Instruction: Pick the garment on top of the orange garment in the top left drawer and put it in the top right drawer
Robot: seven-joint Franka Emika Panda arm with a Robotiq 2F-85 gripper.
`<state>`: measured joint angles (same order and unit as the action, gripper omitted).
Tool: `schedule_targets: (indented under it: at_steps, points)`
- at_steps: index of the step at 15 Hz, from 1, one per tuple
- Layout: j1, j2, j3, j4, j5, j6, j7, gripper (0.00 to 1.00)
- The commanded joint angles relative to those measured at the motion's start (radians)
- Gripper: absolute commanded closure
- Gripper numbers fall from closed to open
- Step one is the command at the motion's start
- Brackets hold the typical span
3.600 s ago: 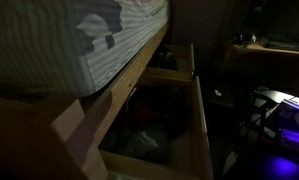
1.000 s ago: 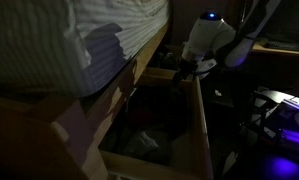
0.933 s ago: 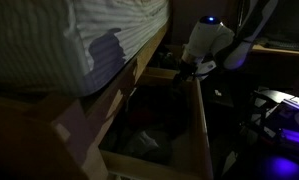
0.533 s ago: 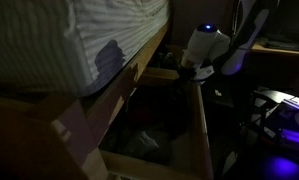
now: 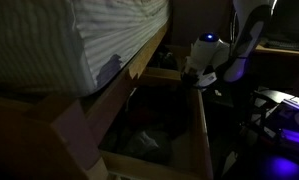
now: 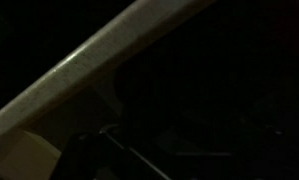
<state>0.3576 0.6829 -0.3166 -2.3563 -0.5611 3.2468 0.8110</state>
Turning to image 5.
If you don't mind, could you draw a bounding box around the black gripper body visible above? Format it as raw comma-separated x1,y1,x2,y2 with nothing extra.
181,64,205,89

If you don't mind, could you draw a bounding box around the wooden drawer with dark garments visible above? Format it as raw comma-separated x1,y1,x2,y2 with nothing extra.
140,44,192,88

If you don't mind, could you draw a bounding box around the black bundled garment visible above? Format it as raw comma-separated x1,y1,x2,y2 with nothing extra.
152,49,178,71

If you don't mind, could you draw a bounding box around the wooden drawer with orange garment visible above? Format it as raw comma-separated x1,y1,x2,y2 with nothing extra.
98,84,214,180

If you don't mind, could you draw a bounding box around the crumpled dark cloth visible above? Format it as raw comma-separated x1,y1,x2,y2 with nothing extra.
122,129,173,164

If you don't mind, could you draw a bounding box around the wooden desk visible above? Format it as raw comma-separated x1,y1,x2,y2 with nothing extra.
253,43,299,58

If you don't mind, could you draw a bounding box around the black keyboard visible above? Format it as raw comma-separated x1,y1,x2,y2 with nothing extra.
263,39,299,52

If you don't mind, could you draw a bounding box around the white striped mattress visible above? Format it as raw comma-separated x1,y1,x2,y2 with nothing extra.
0,0,172,98

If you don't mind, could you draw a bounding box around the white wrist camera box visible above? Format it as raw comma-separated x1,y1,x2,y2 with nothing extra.
197,72,218,88

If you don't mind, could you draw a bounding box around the wooden bed frame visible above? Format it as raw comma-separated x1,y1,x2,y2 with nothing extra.
0,19,177,180

